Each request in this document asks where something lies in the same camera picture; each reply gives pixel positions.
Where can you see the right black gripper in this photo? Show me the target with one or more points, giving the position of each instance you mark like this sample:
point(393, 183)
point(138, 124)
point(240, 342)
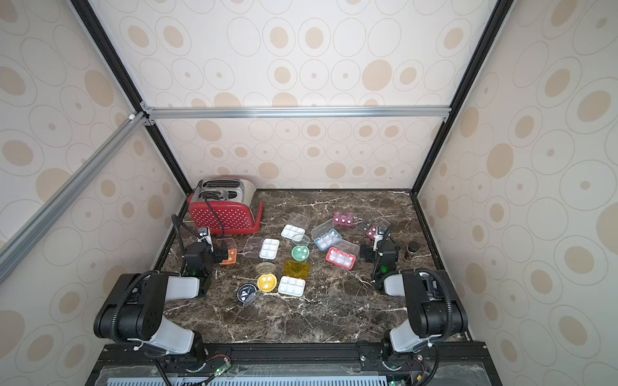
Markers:
point(379, 248)

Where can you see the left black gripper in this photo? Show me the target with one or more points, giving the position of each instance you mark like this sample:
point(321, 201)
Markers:
point(219, 256)

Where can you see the magenta pillbox clear lid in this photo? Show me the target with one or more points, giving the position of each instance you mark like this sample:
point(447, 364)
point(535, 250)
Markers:
point(374, 228)

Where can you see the dark blue round pillbox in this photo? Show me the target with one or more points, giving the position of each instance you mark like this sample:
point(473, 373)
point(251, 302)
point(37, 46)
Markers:
point(247, 293)

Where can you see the yellow round pillbox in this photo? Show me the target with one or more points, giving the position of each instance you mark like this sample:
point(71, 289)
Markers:
point(267, 280)

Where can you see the green round pillbox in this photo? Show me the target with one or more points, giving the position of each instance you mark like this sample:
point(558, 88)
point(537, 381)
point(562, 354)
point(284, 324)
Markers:
point(301, 251)

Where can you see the yellow lidded rectangular pillbox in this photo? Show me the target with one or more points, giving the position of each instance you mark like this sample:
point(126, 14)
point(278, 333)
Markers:
point(293, 281)

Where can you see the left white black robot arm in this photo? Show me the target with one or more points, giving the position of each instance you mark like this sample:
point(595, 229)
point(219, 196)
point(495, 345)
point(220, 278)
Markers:
point(133, 313)

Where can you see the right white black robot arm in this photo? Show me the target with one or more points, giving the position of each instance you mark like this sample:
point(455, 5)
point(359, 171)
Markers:
point(434, 310)

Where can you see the small dark brown bottle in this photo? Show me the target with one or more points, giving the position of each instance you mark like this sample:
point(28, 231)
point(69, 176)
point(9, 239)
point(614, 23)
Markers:
point(412, 248)

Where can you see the orange square pillbox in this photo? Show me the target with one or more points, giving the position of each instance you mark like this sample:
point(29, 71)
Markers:
point(229, 249)

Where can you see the red rectangular pillbox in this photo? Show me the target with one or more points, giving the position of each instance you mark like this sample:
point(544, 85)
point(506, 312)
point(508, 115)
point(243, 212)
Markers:
point(343, 254)

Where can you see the white six-cell pillbox clear lid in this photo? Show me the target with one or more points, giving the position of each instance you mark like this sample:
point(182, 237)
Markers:
point(257, 247)

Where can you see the light blue rectangular pillbox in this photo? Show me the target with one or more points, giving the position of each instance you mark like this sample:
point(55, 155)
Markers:
point(326, 236)

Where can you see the magenta pillbox rear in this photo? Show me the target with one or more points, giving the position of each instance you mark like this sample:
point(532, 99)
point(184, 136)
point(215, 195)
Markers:
point(345, 220)

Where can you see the red and silver toaster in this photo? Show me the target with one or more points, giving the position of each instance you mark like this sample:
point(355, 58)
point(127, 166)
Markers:
point(223, 206)

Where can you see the white pillbox rear clear lid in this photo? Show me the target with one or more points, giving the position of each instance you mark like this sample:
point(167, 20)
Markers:
point(296, 227)

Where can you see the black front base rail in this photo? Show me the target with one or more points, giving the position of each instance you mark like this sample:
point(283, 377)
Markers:
point(363, 363)

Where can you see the rear aluminium frame rail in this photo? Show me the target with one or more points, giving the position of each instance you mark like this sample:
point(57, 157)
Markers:
point(216, 114)

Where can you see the aluminium frame rail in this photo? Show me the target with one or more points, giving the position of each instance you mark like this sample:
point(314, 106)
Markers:
point(216, 114)
point(31, 233)

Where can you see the left aluminium frame rail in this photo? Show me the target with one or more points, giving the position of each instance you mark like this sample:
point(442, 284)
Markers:
point(31, 233)

